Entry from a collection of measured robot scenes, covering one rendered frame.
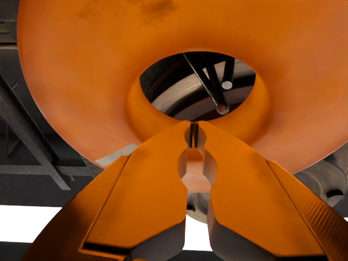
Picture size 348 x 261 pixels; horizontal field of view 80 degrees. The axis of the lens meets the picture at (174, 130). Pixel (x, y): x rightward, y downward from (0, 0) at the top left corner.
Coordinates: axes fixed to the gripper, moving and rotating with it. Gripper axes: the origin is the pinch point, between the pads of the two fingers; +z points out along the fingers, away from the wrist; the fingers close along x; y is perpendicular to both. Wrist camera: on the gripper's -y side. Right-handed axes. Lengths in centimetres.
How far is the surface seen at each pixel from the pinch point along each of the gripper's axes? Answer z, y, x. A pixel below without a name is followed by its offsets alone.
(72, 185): 535, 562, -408
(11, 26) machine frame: 32.8, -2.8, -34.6
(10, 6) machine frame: 26.2, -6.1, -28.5
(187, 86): 19.0, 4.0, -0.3
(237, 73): 18.4, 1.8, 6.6
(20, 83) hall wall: 712, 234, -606
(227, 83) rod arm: 8.9, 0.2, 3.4
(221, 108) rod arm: 9.1, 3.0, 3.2
